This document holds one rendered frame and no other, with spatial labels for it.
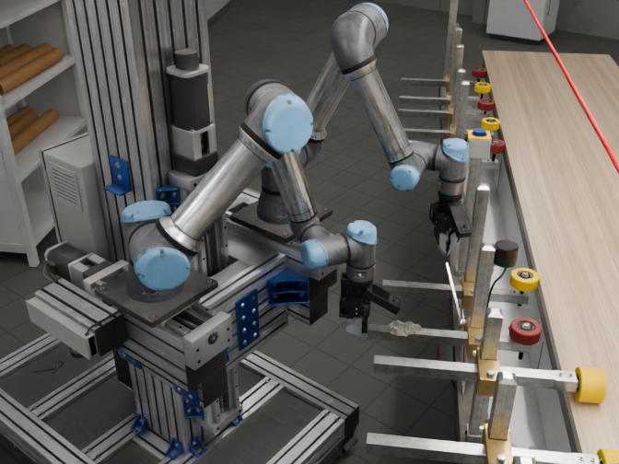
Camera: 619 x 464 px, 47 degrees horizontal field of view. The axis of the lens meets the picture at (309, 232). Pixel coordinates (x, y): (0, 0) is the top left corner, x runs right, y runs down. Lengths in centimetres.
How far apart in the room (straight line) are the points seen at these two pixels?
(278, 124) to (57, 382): 171
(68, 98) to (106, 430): 243
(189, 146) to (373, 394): 154
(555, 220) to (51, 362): 198
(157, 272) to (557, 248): 130
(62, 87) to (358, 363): 249
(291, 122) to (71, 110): 317
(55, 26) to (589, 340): 342
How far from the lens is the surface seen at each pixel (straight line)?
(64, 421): 276
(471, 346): 194
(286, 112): 151
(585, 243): 241
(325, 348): 324
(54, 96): 460
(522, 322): 198
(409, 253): 393
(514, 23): 809
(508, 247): 186
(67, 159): 214
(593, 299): 214
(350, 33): 185
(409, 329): 195
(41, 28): 449
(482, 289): 192
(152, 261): 157
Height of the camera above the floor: 206
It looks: 30 degrees down
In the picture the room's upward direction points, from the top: straight up
